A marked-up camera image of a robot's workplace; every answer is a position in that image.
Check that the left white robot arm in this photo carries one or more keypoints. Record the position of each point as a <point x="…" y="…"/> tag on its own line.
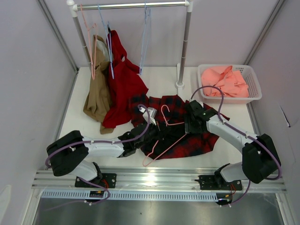
<point x="67" y="155"/>

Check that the pink hanger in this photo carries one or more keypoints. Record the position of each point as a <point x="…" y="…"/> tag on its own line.
<point x="91" y="46"/>
<point x="162" y="153"/>

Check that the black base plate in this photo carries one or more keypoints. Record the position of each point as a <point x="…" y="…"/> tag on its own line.
<point x="212" y="182"/>
<point x="108" y="181"/>

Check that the blue hanger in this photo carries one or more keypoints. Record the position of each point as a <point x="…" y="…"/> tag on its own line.
<point x="108" y="40"/>
<point x="145" y="36"/>

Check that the white slotted cable duct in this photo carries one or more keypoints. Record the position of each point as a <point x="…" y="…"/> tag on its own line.
<point x="132" y="195"/>

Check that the wrist white camera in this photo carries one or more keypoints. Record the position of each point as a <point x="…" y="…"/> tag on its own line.
<point x="149" y="114"/>
<point x="199" y="102"/>

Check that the tan hanging garment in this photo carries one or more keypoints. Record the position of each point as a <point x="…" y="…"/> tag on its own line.
<point x="98" y="101"/>

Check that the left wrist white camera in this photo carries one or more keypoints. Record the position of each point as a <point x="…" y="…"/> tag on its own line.
<point x="149" y="114"/>

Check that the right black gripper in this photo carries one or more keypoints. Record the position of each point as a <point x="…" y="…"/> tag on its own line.
<point x="188" y="127"/>

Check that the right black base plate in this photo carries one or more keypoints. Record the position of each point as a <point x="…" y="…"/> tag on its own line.
<point x="212" y="182"/>

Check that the white plastic basket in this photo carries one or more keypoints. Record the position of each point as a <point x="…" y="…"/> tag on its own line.
<point x="249" y="76"/>

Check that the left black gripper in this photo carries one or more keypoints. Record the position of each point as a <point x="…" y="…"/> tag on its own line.
<point x="158" y="129"/>

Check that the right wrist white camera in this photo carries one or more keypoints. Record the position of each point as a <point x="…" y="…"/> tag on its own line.
<point x="199" y="102"/>

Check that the red hanging garment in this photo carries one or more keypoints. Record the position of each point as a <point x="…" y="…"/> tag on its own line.
<point x="124" y="83"/>

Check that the red plaid skirt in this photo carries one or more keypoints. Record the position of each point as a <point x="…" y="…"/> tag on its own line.
<point x="189" y="146"/>

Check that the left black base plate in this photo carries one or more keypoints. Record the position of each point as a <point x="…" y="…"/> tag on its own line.
<point x="108" y="181"/>

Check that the aluminium mounting rail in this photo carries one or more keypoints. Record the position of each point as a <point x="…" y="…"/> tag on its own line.
<point x="133" y="179"/>

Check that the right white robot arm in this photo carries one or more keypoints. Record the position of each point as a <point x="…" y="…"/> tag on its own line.
<point x="259" y="155"/>

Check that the metal clothes rack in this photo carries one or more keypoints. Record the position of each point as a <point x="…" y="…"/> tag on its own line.
<point x="188" y="4"/>

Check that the pink garment in basket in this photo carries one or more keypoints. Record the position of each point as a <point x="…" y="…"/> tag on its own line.
<point x="228" y="80"/>

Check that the right blue hanger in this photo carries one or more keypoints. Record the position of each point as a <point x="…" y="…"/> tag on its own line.
<point x="145" y="36"/>

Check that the left blue hanger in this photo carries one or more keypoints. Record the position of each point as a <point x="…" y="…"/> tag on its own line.
<point x="108" y="40"/>

